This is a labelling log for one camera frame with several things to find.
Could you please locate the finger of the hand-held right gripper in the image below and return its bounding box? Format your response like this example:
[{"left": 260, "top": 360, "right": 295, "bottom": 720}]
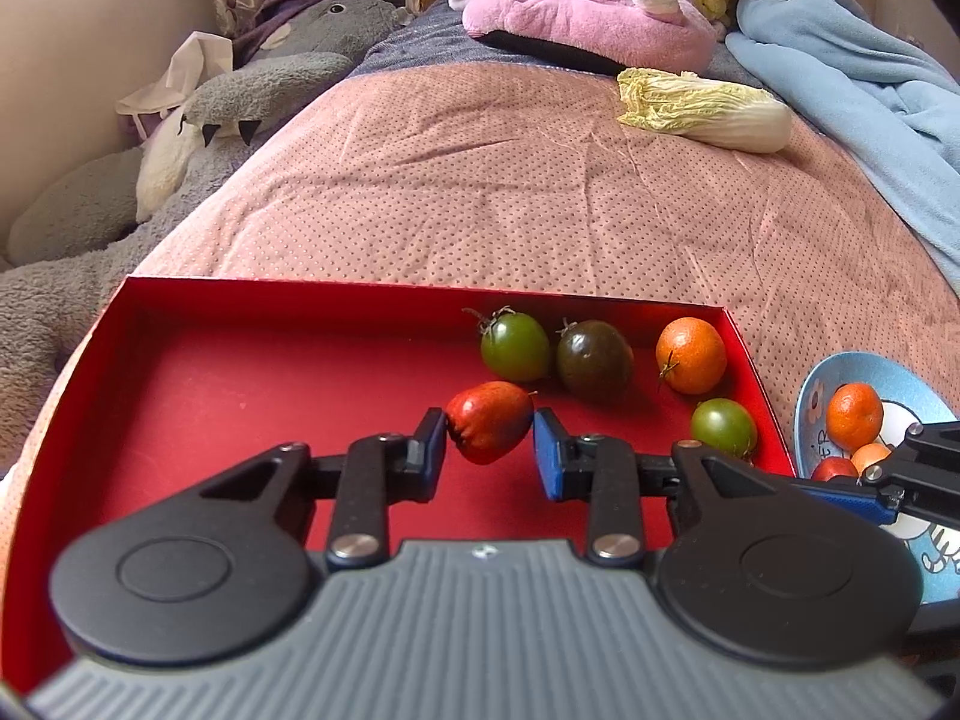
[
  {"left": 904, "top": 600, "right": 960, "bottom": 691},
  {"left": 793, "top": 422, "right": 960, "bottom": 526}
]

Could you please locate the orange mandarin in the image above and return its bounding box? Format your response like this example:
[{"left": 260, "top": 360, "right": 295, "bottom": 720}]
[
  {"left": 655, "top": 317, "right": 728, "bottom": 396},
  {"left": 825, "top": 382, "right": 884, "bottom": 448},
  {"left": 851, "top": 442, "right": 893, "bottom": 475}
]

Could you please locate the light blue blanket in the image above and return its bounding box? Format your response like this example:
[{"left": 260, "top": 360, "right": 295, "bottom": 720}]
[{"left": 724, "top": 0, "right": 960, "bottom": 286}]

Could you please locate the small green tomato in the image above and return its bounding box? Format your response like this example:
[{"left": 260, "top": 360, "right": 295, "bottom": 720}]
[{"left": 690, "top": 397, "right": 758, "bottom": 460}]

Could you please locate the large green tomato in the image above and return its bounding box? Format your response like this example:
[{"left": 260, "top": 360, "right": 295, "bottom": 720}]
[{"left": 463, "top": 306, "right": 552, "bottom": 383}]

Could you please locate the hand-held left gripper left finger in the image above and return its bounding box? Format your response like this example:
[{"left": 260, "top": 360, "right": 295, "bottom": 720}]
[{"left": 199, "top": 406, "right": 451, "bottom": 567}]

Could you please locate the blue bear print bowl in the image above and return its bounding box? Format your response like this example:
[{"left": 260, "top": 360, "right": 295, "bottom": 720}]
[{"left": 793, "top": 351, "right": 960, "bottom": 607}]

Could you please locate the pink bunny plush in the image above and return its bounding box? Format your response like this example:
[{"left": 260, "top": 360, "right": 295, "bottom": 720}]
[{"left": 448, "top": 0, "right": 721, "bottom": 77}]

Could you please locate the grey plush toy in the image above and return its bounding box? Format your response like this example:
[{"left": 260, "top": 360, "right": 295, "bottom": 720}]
[{"left": 0, "top": 0, "right": 402, "bottom": 421}]

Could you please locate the napa cabbage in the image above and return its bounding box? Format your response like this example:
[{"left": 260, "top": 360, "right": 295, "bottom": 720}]
[{"left": 616, "top": 67, "right": 794, "bottom": 153}]

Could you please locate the white tote bag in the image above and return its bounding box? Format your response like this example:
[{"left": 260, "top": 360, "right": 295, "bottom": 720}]
[{"left": 116, "top": 31, "right": 235, "bottom": 140}]

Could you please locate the purple cloth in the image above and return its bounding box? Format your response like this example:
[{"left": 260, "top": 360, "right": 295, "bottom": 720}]
[{"left": 232, "top": 0, "right": 346, "bottom": 65}]

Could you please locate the dark brown tomato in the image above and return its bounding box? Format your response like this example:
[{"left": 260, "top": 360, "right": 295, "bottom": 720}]
[{"left": 556, "top": 319, "right": 635, "bottom": 402}]

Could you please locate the grey bed sheet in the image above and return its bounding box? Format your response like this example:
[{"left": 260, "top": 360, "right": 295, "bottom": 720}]
[{"left": 349, "top": 4, "right": 743, "bottom": 83}]

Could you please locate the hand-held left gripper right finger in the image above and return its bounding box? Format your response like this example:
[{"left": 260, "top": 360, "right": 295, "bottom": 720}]
[{"left": 532, "top": 406, "right": 796, "bottom": 567}]

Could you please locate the red cardboard tray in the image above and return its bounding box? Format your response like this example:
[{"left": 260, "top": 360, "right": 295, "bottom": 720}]
[{"left": 0, "top": 276, "right": 797, "bottom": 695}]

